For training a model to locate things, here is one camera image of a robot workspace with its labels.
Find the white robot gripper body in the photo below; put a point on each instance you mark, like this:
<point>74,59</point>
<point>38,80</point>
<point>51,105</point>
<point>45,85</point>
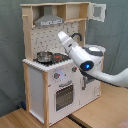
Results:
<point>66,41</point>

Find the white microwave door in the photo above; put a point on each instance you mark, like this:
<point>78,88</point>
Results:
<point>96,11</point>

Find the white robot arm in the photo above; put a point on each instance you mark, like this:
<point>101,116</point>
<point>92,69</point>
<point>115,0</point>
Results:
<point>87,60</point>

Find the wooden toy play kitchen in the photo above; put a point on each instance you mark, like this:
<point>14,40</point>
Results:
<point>40,84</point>

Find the black toy stovetop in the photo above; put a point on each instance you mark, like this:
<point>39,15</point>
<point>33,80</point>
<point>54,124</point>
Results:
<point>57,58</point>

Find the right red stove knob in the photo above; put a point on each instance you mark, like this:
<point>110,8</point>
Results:
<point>74,69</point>

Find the small metal pot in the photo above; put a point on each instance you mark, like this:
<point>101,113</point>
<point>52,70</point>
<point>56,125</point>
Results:
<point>44,57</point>

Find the grey toy range hood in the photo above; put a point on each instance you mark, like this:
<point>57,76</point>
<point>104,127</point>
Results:
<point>48,18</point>

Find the toy oven door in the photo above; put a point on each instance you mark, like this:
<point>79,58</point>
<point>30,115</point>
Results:
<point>64,96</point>

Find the grey cabinet door handle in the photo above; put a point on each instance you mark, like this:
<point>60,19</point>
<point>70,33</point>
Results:
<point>84,83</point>

